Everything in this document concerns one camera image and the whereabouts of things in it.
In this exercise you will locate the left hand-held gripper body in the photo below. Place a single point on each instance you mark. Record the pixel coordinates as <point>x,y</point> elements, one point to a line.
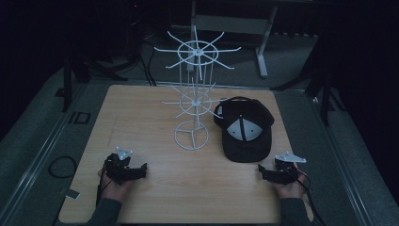
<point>116,166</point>

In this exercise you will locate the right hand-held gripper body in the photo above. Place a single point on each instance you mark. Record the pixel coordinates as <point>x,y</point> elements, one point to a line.
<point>287,168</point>

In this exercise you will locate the black cap with grey panel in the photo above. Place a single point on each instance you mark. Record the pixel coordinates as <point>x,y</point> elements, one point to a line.
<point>245,130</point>

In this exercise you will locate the person's right hand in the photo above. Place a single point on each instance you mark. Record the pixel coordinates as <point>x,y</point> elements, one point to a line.
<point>290,190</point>

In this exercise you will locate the person's left hand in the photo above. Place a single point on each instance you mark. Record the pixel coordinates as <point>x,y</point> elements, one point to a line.
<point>113,188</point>

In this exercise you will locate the grey tape piece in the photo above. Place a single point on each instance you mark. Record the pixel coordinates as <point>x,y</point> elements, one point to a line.
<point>72,194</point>

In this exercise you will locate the black tripod stand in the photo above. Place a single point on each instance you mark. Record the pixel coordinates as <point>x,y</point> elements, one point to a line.
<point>326,94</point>
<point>67,81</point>

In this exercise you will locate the grey metal desk frame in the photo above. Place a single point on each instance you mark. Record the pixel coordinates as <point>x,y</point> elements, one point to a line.
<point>232,24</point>

